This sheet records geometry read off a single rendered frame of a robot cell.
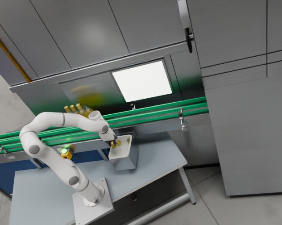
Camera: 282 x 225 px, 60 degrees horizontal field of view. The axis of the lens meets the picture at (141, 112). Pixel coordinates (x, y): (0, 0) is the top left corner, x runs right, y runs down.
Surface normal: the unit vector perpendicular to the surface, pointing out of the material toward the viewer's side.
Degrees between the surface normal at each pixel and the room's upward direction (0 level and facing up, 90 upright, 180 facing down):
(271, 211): 0
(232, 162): 90
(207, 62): 90
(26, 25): 90
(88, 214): 3
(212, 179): 0
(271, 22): 90
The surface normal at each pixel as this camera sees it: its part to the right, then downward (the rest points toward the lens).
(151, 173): -0.33, -0.71
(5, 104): 0.32, 0.54
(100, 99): -0.10, 0.68
